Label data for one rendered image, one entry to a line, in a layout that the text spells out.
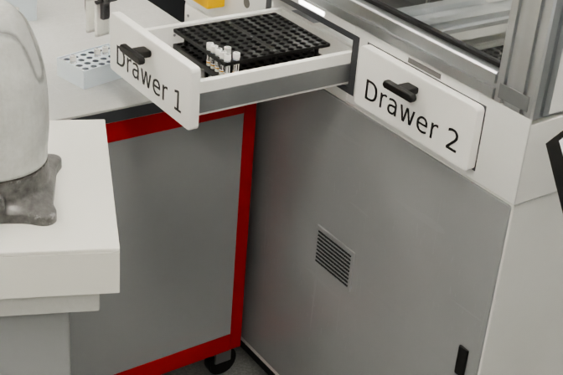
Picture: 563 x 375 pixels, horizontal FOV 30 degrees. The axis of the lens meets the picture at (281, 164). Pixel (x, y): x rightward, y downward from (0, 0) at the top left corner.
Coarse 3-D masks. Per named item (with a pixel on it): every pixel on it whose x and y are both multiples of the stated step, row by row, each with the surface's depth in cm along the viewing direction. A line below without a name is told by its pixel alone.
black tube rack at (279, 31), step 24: (216, 24) 191; (240, 24) 191; (264, 24) 192; (288, 24) 194; (192, 48) 187; (240, 48) 182; (264, 48) 183; (288, 48) 183; (312, 48) 184; (216, 72) 178
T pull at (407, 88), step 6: (384, 84) 170; (390, 84) 169; (396, 84) 169; (402, 84) 169; (408, 84) 169; (390, 90) 169; (396, 90) 168; (402, 90) 167; (408, 90) 167; (414, 90) 168; (402, 96) 167; (408, 96) 166; (414, 96) 165
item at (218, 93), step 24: (168, 24) 190; (192, 24) 192; (312, 24) 196; (336, 48) 190; (240, 72) 173; (264, 72) 175; (288, 72) 178; (312, 72) 181; (336, 72) 184; (216, 96) 171; (240, 96) 174; (264, 96) 177
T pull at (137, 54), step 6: (120, 48) 176; (126, 48) 174; (132, 48) 175; (138, 48) 175; (144, 48) 175; (126, 54) 174; (132, 54) 172; (138, 54) 172; (144, 54) 173; (150, 54) 174; (138, 60) 171; (144, 60) 171
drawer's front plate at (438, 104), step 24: (360, 48) 179; (360, 72) 180; (384, 72) 175; (408, 72) 170; (360, 96) 182; (384, 96) 177; (432, 96) 166; (456, 96) 162; (384, 120) 178; (432, 120) 167; (456, 120) 163; (480, 120) 160; (432, 144) 169; (456, 144) 164
